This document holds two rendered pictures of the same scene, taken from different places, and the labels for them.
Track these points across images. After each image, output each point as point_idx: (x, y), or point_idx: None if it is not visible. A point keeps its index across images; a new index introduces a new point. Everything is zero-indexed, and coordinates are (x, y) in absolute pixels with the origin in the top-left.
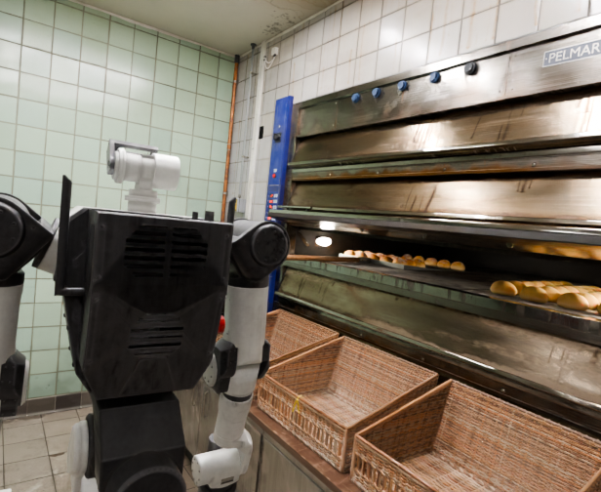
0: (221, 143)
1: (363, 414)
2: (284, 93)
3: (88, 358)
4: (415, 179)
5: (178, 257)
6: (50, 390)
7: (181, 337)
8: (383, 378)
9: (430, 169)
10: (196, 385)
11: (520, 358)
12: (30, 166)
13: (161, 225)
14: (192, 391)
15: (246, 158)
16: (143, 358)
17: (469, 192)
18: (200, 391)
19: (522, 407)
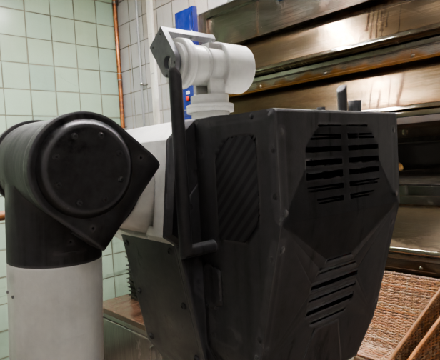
0: (111, 73)
1: (363, 342)
2: (183, 4)
3: (266, 344)
4: (373, 72)
5: (355, 168)
6: None
7: (354, 286)
8: (378, 297)
9: (394, 58)
10: (152, 350)
11: None
12: None
13: (336, 121)
14: (148, 358)
15: (144, 86)
16: (318, 327)
17: None
18: (160, 356)
19: None
